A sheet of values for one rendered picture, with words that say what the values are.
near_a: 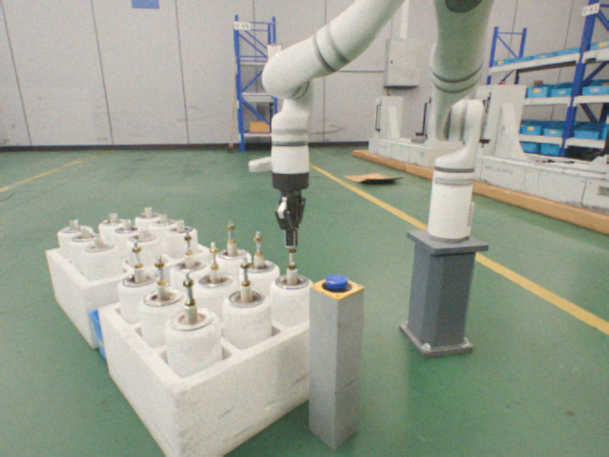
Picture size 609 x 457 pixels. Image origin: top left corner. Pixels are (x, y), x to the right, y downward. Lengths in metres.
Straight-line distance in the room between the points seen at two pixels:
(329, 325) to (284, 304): 0.17
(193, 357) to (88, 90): 6.83
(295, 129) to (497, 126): 2.90
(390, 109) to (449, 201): 4.43
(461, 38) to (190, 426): 0.75
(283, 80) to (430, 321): 0.69
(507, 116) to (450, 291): 2.62
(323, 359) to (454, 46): 0.56
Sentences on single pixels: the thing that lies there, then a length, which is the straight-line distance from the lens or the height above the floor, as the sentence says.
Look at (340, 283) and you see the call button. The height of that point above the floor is 0.33.
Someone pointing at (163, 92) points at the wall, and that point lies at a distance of 7.18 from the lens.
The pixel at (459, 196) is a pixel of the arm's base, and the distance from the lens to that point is 0.99.
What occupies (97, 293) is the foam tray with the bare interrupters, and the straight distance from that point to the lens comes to 1.16.
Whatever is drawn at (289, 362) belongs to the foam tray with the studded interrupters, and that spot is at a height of 0.12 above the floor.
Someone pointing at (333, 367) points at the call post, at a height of 0.18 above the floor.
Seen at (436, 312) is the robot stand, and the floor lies 0.12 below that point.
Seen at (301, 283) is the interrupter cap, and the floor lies 0.25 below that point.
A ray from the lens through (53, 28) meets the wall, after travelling 7.57.
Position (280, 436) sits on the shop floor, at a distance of 0.86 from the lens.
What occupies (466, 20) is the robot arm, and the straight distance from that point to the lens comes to 0.68.
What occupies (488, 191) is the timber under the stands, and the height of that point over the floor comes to 0.04.
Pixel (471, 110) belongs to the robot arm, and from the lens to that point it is 0.98.
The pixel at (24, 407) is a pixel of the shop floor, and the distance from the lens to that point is 1.09.
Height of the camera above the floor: 0.61
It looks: 18 degrees down
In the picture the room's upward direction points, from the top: straight up
